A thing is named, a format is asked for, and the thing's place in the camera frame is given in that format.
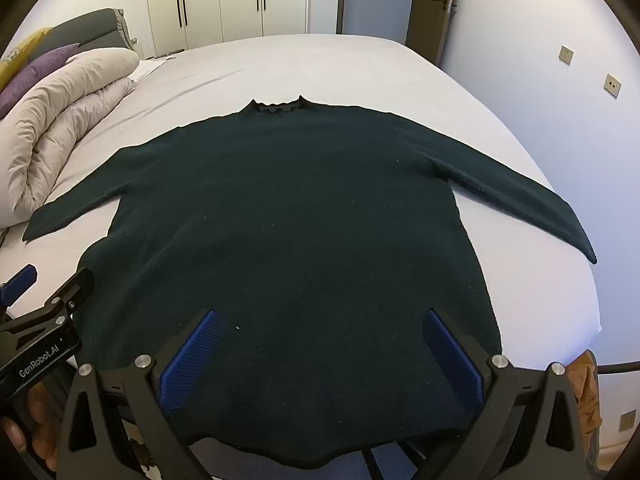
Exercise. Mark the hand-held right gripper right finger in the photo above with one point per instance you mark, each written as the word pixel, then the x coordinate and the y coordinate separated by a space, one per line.
pixel 452 355

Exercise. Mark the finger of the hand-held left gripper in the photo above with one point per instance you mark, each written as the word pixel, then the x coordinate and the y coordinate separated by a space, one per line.
pixel 75 287
pixel 21 280

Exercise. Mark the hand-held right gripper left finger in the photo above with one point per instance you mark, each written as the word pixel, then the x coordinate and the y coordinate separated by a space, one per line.
pixel 192 355

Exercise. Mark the dark green sweater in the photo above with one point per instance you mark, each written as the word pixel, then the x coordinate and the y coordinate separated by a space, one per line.
pixel 300 235

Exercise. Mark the person's left hand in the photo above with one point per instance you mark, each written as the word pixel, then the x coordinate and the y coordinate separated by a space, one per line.
pixel 35 415

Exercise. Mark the brown and white cowhide rug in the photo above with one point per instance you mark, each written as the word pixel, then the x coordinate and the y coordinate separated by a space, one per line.
pixel 585 385

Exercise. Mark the beige folded duvet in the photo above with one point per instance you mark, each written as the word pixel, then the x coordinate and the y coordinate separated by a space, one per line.
pixel 60 110

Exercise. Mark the purple pillow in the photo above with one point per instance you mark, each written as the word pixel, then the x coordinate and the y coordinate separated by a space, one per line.
pixel 40 67

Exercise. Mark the yellow pillow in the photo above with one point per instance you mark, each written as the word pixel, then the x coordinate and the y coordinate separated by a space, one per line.
pixel 15 60

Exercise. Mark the grey armchair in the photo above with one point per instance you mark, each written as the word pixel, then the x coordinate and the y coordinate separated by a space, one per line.
pixel 85 27

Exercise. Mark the bed with white sheet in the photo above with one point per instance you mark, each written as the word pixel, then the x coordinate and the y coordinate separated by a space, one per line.
pixel 325 70

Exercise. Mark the cream wardrobe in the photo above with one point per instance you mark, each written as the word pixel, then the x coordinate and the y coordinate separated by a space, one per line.
pixel 225 0

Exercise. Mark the brown wooden door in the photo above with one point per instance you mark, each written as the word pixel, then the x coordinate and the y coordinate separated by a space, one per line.
pixel 430 5

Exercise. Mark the beige wall socket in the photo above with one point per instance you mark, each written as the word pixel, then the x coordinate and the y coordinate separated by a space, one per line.
pixel 611 85
pixel 566 55
pixel 628 420

